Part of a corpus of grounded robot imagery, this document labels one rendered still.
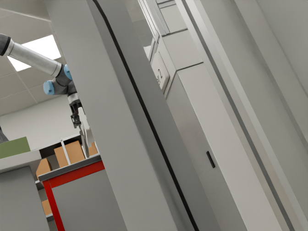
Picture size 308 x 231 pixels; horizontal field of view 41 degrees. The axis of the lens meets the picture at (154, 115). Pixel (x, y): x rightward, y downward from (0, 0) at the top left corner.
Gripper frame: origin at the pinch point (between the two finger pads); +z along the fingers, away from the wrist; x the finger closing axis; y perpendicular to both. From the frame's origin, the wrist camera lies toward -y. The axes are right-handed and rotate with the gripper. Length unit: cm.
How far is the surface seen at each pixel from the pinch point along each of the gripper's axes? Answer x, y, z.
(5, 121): -306, -276, -181
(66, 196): -8.8, 24.3, 27.0
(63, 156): -225, -272, -87
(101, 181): 5.1, 14.1, 26.0
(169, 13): 77, 43, -12
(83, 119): 20.7, 34.5, 2.7
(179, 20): 79, 42, -9
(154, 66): 60, 36, -1
